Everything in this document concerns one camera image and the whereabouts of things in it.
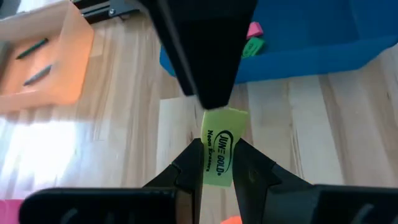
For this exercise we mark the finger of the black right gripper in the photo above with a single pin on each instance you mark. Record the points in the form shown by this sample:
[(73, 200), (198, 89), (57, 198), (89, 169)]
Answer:
[(211, 46)]

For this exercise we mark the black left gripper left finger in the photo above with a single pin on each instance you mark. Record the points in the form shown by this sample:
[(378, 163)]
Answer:
[(124, 205)]

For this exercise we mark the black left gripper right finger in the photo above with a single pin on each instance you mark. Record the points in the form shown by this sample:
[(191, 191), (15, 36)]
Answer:
[(311, 205)]

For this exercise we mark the green eraser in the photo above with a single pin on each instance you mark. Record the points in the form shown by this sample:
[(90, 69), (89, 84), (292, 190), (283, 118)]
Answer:
[(252, 47)]

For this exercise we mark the pink eraser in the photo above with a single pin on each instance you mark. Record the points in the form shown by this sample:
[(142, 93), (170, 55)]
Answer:
[(255, 30)]

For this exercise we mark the yellow eraser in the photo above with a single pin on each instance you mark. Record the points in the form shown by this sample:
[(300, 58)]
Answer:
[(220, 149)]

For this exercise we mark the blue crayon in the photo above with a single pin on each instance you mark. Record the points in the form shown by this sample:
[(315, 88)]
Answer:
[(38, 75)]

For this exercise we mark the green crayon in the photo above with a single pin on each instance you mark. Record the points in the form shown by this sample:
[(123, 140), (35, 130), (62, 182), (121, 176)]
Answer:
[(32, 48)]

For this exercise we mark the red eraser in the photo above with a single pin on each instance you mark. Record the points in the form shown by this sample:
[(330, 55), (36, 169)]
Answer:
[(231, 221)]

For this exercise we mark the blue plastic bin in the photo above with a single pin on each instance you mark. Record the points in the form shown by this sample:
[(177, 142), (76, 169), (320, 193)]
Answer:
[(311, 37)]

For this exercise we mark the pink plastic bin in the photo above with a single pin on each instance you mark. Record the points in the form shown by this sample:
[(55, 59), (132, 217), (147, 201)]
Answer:
[(9, 214)]

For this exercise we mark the orange plastic bin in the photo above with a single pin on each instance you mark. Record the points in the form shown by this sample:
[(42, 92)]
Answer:
[(62, 77)]

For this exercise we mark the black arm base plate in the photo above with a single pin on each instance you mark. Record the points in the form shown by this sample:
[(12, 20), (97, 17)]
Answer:
[(118, 9)]

